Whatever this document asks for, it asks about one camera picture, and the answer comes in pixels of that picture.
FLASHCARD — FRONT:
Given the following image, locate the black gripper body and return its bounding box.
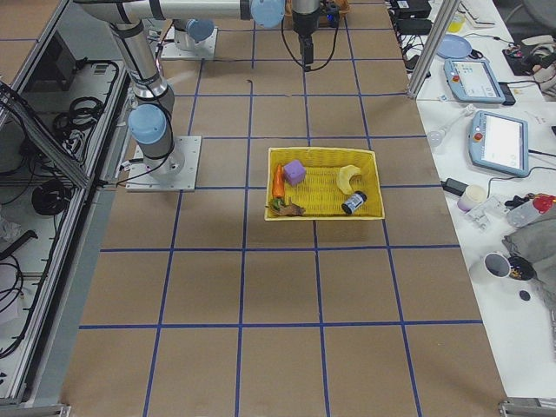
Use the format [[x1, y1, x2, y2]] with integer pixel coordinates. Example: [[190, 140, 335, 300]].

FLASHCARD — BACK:
[[292, 10, 320, 65], [320, 2, 341, 27]]

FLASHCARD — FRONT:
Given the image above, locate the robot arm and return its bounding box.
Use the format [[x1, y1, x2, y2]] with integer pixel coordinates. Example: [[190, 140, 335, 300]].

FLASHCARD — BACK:
[[74, 1, 324, 174], [173, 1, 342, 50]]

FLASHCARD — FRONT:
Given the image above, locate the purple foam cube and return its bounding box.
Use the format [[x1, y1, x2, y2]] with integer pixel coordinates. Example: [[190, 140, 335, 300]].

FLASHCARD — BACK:
[[283, 159, 307, 187]]

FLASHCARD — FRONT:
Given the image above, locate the pale croissant toy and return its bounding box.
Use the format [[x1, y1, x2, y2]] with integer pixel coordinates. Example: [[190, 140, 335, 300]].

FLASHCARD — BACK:
[[336, 165, 361, 195]]

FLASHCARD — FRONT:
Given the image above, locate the yellow woven tray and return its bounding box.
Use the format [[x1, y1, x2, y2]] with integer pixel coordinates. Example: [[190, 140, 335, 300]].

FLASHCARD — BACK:
[[264, 147, 385, 222]]

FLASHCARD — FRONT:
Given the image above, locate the orange toy carrot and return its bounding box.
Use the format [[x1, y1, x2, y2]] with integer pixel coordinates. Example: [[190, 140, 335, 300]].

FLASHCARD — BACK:
[[272, 164, 285, 198]]

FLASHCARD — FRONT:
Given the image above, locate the blue plate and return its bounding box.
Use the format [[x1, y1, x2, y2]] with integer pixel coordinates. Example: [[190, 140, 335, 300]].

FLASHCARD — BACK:
[[436, 34, 473, 60]]

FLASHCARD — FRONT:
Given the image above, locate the small black labelled can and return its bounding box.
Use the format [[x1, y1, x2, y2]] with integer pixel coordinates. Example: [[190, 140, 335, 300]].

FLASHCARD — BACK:
[[341, 191, 367, 215]]

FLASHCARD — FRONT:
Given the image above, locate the brown toy animal figure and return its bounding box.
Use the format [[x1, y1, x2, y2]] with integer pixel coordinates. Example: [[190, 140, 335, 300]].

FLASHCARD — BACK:
[[269, 198, 305, 217]]

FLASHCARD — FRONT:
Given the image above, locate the light bulb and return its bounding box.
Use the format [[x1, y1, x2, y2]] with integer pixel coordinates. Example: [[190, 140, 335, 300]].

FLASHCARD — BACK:
[[427, 126, 450, 149]]

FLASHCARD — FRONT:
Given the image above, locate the teach pendant far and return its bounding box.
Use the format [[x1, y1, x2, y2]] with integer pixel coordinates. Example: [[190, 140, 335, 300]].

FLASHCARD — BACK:
[[444, 59, 505, 104]]

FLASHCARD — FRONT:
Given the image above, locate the teach pendant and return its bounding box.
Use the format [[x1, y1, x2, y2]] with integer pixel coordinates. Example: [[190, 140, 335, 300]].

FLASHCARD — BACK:
[[467, 110, 529, 177], [444, 59, 505, 104]]

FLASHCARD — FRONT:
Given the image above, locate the black power adapter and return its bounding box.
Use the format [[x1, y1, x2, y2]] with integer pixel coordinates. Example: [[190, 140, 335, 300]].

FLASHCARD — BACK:
[[440, 178, 468, 197]]

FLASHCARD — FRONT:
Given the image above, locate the teach pendant near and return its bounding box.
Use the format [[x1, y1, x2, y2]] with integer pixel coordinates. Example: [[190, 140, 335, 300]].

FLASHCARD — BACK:
[[467, 110, 529, 177]]

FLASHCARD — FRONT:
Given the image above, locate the lavender white cup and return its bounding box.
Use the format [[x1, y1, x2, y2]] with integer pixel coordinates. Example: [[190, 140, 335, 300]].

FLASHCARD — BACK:
[[457, 184, 487, 212]]

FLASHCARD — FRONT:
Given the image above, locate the white mug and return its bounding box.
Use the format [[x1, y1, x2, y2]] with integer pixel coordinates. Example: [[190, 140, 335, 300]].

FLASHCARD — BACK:
[[469, 252, 512, 285]]

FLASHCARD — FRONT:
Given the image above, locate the grey cloth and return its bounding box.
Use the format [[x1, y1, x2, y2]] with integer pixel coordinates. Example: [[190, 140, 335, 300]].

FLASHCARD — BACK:
[[502, 218, 555, 310]]

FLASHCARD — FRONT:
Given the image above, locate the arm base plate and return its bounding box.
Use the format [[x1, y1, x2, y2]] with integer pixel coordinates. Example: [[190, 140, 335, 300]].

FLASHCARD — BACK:
[[161, 27, 218, 61], [124, 136, 202, 192]]

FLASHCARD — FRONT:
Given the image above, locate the aluminium frame post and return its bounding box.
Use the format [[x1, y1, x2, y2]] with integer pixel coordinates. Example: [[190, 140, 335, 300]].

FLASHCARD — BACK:
[[407, 0, 460, 99]]

